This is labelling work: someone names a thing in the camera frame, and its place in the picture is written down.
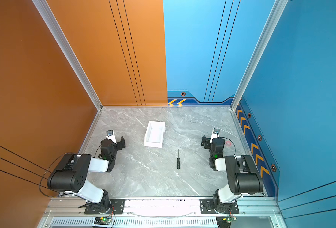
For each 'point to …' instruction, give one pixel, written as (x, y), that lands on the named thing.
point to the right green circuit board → (230, 219)
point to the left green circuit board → (105, 220)
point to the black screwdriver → (178, 164)
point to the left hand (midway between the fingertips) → (116, 135)
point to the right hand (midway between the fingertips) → (212, 136)
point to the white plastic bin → (154, 134)
